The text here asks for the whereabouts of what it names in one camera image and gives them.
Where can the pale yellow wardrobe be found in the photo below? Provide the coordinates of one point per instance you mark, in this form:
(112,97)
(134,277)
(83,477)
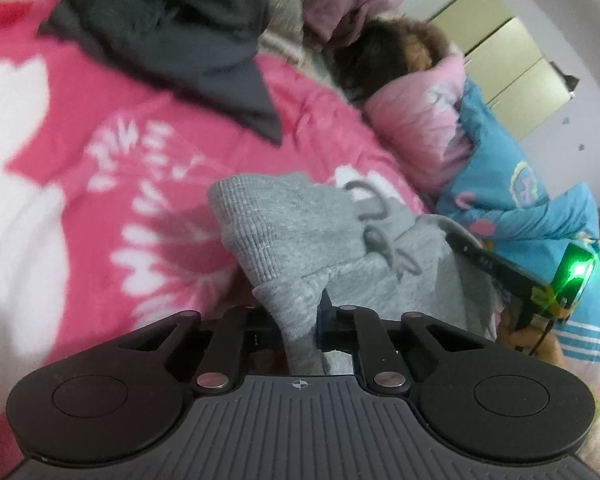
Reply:
(505,50)

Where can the pink floral bed blanket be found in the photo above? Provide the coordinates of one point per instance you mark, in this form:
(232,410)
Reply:
(105,160)

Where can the beige fluffy cloth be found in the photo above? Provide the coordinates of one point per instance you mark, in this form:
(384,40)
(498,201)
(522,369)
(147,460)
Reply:
(285,5)

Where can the dark grey garment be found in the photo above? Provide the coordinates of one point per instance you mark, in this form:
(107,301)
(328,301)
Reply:
(180,35)

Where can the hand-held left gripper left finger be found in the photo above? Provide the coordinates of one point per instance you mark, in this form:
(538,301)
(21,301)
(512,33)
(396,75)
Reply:
(260,340)

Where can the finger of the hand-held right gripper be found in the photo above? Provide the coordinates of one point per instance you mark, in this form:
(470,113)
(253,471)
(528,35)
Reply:
(480,260)

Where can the blue and pink quilt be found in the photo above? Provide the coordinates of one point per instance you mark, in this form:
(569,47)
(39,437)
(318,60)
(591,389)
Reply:
(505,175)

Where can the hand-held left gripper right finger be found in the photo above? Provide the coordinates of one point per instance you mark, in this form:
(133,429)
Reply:
(337,332)

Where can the grey sweatpants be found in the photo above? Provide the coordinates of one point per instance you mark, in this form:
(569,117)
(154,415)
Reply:
(290,240)

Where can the person's right hand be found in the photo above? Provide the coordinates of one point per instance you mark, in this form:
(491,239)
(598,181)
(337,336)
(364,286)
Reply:
(535,345)

